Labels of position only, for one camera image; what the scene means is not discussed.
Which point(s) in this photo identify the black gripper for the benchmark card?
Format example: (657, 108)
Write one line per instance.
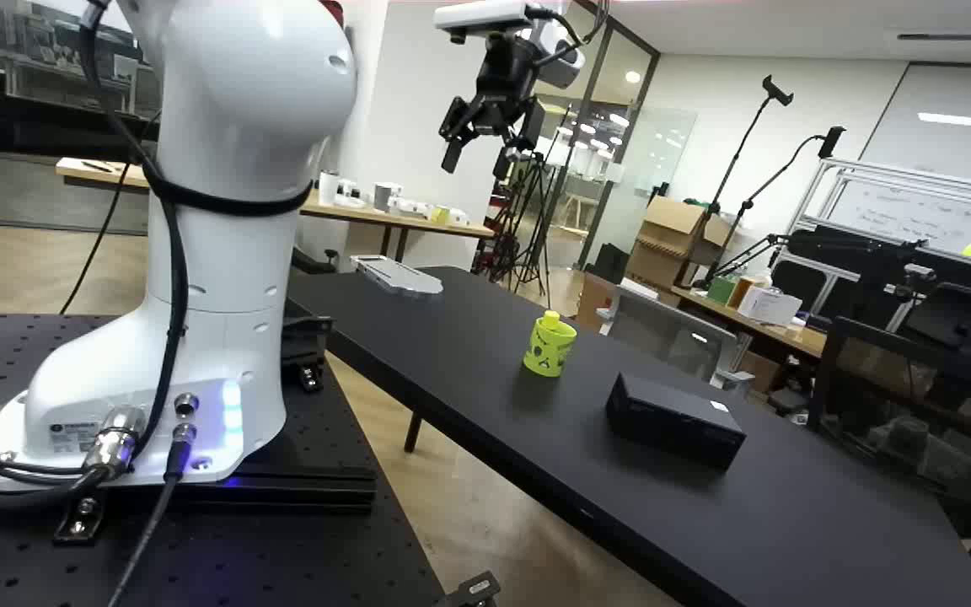
(497, 103)

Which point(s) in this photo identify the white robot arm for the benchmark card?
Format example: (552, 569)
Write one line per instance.
(187, 387)

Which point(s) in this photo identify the yellow-green mug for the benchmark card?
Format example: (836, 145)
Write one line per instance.
(552, 343)

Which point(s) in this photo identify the wooden desk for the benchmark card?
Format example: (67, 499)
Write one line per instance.
(138, 176)

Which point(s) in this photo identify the cardboard box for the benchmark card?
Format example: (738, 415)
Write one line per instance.
(677, 239)

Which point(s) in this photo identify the black box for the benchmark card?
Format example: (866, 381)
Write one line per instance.
(674, 420)

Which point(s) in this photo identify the black camera tripod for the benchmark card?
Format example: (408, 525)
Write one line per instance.
(519, 226)

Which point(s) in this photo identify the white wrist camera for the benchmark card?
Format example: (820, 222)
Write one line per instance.
(480, 17)

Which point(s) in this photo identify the black mounting base plate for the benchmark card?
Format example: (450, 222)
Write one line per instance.
(330, 554)

